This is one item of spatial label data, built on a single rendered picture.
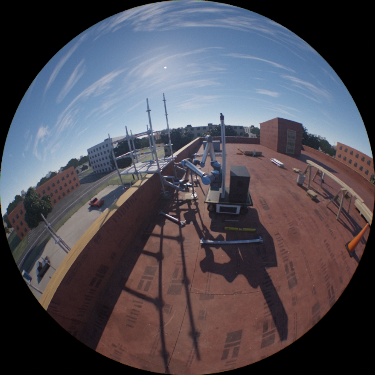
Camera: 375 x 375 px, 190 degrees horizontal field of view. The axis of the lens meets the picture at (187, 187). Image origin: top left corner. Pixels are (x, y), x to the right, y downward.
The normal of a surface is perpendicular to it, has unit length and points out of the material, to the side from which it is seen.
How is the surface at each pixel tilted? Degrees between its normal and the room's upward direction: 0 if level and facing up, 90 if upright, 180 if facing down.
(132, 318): 0
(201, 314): 0
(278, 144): 90
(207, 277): 0
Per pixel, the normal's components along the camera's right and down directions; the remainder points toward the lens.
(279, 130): -0.20, 0.48
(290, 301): -0.11, -0.87
